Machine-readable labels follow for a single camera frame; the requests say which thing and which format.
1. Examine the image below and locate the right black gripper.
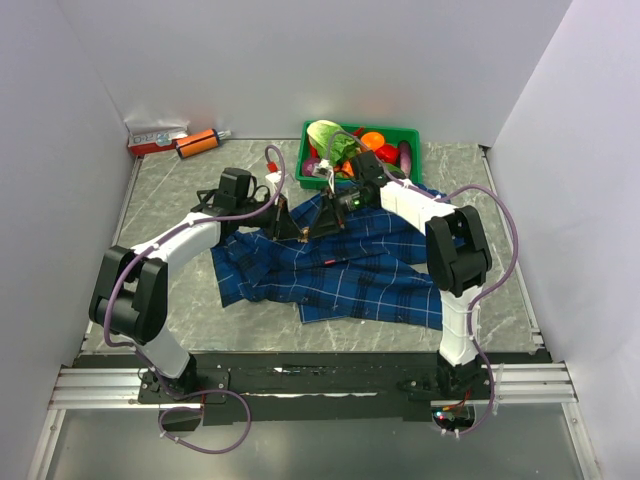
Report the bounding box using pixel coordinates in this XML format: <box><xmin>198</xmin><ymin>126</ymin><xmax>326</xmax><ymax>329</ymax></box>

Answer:
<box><xmin>307</xmin><ymin>186</ymin><xmax>365</xmax><ymax>241</ymax></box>

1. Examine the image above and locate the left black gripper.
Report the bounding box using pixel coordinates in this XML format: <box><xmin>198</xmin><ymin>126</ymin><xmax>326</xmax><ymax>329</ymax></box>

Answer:
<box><xmin>237</xmin><ymin>192</ymin><xmax>305</xmax><ymax>241</ymax></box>

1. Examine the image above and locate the blue plaid shirt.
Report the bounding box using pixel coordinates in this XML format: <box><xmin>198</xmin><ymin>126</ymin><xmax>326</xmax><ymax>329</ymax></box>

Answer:
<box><xmin>211</xmin><ymin>209</ymin><xmax>442</xmax><ymax>330</ymax></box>

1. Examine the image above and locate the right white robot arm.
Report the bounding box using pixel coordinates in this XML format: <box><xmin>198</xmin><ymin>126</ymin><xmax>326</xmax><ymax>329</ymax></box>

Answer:
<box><xmin>303</xmin><ymin>151</ymin><xmax>492</xmax><ymax>399</ymax></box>

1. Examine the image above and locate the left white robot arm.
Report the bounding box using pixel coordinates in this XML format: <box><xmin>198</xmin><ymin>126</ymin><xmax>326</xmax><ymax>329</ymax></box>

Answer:
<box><xmin>89</xmin><ymin>167</ymin><xmax>299</xmax><ymax>402</ymax></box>

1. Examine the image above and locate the orange pumpkin toy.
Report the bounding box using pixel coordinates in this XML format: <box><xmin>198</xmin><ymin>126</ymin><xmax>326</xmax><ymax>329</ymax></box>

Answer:
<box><xmin>334</xmin><ymin>160</ymin><xmax>354</xmax><ymax>179</ymax></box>

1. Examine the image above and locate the red onion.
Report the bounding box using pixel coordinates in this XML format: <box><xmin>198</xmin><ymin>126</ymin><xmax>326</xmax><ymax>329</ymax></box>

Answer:
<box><xmin>301</xmin><ymin>157</ymin><xmax>320</xmax><ymax>177</ymax></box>

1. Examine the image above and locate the napa cabbage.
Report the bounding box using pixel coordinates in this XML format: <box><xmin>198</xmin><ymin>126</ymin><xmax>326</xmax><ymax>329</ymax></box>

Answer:
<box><xmin>306</xmin><ymin>120</ymin><xmax>359</xmax><ymax>166</ymax></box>

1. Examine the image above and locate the red bell pepper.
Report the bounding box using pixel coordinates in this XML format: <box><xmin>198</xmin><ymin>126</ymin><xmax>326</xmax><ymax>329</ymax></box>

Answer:
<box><xmin>375</xmin><ymin>144</ymin><xmax>400</xmax><ymax>165</ymax></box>

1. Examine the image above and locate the orange fruit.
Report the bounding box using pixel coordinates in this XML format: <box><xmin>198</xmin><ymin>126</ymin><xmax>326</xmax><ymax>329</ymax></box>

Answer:
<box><xmin>360</xmin><ymin>131</ymin><xmax>386</xmax><ymax>151</ymax></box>

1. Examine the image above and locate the purple eggplant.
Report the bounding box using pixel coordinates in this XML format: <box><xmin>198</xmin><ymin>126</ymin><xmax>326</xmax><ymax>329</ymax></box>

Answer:
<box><xmin>397</xmin><ymin>141</ymin><xmax>413</xmax><ymax>178</ymax></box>

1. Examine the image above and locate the green plastic crate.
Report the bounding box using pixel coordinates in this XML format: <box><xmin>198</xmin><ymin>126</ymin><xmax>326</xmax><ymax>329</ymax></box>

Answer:
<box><xmin>295</xmin><ymin>120</ymin><xmax>422</xmax><ymax>190</ymax></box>

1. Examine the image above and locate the orange cylinder bottle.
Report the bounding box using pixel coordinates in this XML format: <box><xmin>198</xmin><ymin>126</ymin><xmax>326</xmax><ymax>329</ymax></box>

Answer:
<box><xmin>175</xmin><ymin>129</ymin><xmax>232</xmax><ymax>159</ymax></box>

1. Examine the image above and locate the red white carton box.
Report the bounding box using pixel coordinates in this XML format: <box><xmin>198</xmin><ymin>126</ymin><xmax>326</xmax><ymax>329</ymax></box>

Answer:
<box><xmin>127</xmin><ymin>121</ymin><xmax>189</xmax><ymax>157</ymax></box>

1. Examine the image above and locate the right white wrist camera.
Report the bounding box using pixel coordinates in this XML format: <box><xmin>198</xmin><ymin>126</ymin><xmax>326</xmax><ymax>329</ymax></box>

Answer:
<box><xmin>312</xmin><ymin>159</ymin><xmax>335</xmax><ymax>193</ymax></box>

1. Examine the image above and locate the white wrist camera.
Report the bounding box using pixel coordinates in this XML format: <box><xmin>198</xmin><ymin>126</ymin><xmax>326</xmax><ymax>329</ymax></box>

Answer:
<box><xmin>312</xmin><ymin>159</ymin><xmax>335</xmax><ymax>193</ymax></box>
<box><xmin>265</xmin><ymin>161</ymin><xmax>286</xmax><ymax>199</ymax></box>

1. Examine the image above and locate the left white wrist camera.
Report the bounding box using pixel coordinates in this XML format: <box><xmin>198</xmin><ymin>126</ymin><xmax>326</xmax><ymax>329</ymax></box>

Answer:
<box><xmin>265</xmin><ymin>161</ymin><xmax>286</xmax><ymax>199</ymax></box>

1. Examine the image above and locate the black folding frame stand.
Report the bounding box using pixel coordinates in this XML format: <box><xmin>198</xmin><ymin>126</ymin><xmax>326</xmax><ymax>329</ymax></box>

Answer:
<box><xmin>191</xmin><ymin>189</ymin><xmax>217</xmax><ymax>212</ymax></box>

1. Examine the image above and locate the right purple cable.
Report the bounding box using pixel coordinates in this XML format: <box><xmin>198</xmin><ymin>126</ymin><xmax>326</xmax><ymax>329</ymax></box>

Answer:
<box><xmin>319</xmin><ymin>129</ymin><xmax>522</xmax><ymax>437</ymax></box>

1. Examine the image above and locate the purple cable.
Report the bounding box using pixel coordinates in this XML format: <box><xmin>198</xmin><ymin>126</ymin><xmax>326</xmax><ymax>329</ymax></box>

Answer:
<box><xmin>102</xmin><ymin>144</ymin><xmax>287</xmax><ymax>455</ymax></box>
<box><xmin>319</xmin><ymin>129</ymin><xmax>522</xmax><ymax>437</ymax></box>

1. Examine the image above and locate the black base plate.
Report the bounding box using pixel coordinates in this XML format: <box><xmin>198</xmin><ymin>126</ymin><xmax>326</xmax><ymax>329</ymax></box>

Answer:
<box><xmin>74</xmin><ymin>352</ymin><xmax>551</xmax><ymax>429</ymax></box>

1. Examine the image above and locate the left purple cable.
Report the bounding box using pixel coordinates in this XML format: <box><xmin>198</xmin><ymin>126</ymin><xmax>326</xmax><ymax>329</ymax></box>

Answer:
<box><xmin>102</xmin><ymin>144</ymin><xmax>287</xmax><ymax>455</ymax></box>

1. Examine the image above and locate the aluminium rail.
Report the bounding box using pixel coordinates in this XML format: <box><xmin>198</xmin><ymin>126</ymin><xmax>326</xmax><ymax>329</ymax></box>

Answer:
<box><xmin>48</xmin><ymin>364</ymin><xmax>578</xmax><ymax>410</ymax></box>

